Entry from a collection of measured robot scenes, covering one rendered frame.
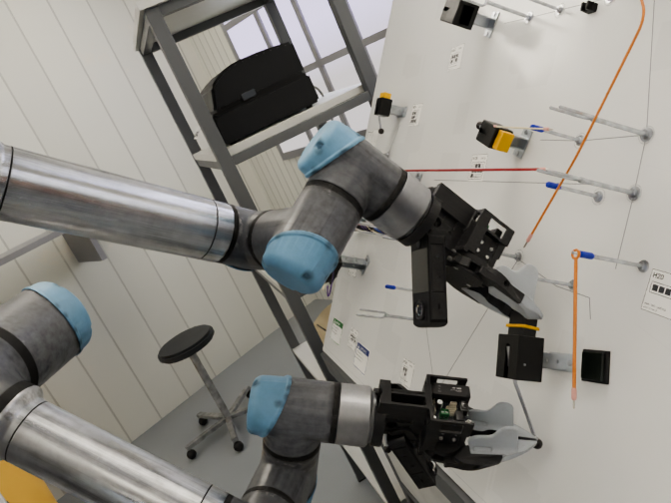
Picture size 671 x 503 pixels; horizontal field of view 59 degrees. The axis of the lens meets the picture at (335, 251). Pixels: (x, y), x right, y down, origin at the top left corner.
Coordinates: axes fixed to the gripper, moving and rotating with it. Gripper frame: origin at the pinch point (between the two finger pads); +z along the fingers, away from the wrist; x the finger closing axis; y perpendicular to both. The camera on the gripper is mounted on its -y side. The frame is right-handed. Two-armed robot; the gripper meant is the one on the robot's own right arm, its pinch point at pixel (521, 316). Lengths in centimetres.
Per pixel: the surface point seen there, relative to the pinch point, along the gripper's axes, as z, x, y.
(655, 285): 4.3, -14.0, 7.1
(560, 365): 7.7, -1.1, -2.7
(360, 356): 11, 65, -6
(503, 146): -9.7, 8.4, 23.8
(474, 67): -14, 27, 46
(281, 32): -47, 126, 83
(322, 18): -35, 211, 153
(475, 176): -4.4, 23.6, 26.0
